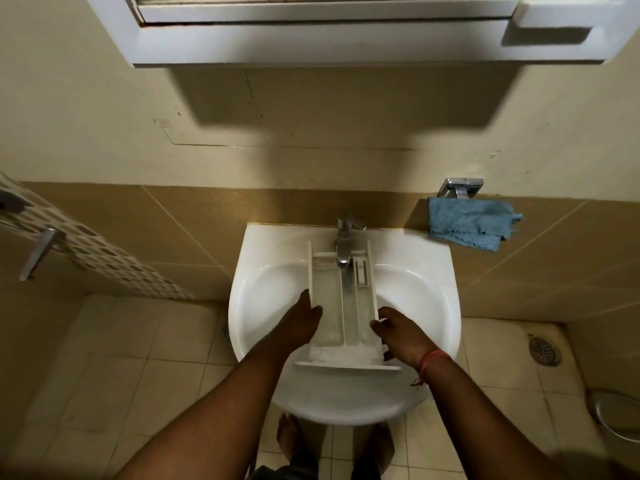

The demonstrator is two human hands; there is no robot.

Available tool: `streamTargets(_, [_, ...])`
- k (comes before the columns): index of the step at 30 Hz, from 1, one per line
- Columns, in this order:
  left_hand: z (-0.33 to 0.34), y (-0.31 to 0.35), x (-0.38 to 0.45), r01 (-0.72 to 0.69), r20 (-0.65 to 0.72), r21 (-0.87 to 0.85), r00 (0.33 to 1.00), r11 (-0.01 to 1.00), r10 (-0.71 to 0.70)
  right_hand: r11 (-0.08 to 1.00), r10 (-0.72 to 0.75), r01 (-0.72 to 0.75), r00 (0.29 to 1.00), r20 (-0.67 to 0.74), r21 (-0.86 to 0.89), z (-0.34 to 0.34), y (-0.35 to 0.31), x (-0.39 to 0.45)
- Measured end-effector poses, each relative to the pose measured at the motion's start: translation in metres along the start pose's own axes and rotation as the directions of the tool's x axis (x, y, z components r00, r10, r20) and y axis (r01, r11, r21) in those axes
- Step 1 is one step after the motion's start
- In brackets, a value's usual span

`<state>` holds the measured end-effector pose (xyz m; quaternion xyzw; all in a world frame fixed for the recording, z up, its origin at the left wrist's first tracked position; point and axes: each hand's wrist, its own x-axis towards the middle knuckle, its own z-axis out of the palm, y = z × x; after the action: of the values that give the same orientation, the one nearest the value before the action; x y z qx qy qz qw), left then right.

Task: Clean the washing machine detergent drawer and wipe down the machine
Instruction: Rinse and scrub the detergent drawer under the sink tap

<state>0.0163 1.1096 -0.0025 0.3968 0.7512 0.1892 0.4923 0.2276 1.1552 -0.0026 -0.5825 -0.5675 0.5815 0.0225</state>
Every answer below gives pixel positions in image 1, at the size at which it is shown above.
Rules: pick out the chrome wall hook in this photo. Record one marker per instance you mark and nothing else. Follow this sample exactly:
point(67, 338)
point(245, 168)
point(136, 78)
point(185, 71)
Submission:
point(460, 187)

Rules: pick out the white mirror cabinet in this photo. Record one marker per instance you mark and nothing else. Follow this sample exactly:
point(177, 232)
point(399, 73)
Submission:
point(350, 44)

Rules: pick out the person's foot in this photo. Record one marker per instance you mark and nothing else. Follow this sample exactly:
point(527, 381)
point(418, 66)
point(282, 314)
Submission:
point(289, 437)
point(384, 447)

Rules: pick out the round steel floor drain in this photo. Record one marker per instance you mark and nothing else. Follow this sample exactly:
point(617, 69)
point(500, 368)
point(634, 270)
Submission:
point(227, 333)
point(544, 350)

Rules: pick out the person's left forearm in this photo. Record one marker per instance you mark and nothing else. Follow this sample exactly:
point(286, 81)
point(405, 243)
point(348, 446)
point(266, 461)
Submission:
point(210, 419)

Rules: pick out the person's right hand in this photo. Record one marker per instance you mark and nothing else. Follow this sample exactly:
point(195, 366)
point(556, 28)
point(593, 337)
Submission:
point(405, 339)

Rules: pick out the person's right foot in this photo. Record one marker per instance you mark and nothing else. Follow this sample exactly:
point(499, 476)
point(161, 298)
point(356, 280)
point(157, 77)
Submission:
point(384, 447)

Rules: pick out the person's left foot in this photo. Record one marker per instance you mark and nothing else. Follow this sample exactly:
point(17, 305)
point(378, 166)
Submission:
point(289, 437)

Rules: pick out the blue cloth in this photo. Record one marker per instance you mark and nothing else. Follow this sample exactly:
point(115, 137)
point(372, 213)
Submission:
point(470, 222)

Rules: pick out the person's right forearm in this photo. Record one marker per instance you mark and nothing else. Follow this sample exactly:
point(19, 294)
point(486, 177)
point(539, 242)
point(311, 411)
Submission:
point(480, 424)

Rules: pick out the white ceramic sink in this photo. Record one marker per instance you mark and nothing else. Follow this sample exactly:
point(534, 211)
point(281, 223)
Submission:
point(350, 399)

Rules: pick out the chrome sink faucet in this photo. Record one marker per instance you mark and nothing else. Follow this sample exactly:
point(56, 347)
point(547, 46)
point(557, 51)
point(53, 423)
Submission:
point(345, 239)

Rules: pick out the person's left hand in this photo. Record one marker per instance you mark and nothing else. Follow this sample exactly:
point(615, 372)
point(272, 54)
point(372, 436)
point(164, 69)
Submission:
point(297, 324)

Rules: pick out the red thread wristband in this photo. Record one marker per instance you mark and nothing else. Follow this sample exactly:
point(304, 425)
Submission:
point(429, 362)

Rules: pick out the steel dustbin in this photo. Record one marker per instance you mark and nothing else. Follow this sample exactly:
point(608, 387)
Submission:
point(617, 414)

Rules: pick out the chrome shower mixer valve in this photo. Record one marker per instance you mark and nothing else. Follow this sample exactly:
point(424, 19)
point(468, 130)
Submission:
point(11, 200)

